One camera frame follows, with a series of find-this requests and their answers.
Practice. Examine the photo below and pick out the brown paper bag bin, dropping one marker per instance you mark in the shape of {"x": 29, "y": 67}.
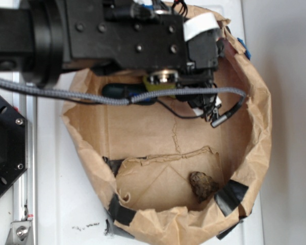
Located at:
{"x": 139, "y": 158}

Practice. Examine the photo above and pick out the green plush toy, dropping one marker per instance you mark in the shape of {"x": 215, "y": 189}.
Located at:
{"x": 154, "y": 87}

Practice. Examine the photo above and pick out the blue tape piece right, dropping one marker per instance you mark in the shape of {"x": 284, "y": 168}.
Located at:
{"x": 247, "y": 52}

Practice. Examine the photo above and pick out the dark green oblong object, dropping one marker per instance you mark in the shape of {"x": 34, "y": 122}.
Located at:
{"x": 118, "y": 91}

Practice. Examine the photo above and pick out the metal corner bracket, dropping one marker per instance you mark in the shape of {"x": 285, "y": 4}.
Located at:
{"x": 20, "y": 233}

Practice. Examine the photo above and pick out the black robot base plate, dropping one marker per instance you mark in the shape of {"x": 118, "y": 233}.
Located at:
{"x": 13, "y": 137}

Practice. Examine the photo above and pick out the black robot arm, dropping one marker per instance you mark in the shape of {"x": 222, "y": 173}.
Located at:
{"x": 158, "y": 41}

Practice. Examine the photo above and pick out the brown rock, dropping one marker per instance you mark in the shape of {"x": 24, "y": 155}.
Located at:
{"x": 202, "y": 185}

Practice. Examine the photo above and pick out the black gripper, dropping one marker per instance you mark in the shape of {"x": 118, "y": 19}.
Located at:
{"x": 204, "y": 50}

